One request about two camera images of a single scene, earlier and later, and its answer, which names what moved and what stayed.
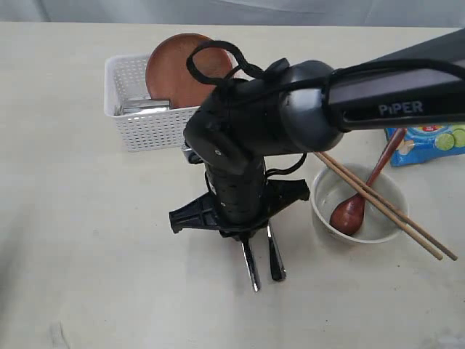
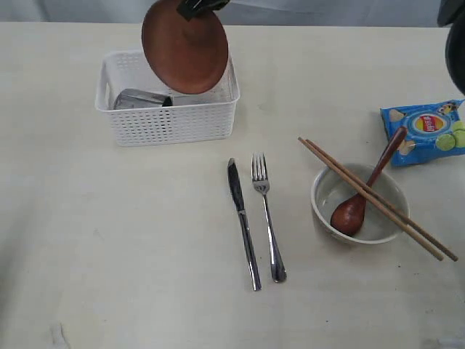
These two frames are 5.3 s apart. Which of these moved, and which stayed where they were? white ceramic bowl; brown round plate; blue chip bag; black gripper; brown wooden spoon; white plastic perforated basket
Moved: brown round plate; black gripper; white plastic perforated basket
Stayed: blue chip bag; brown wooden spoon; white ceramic bowl
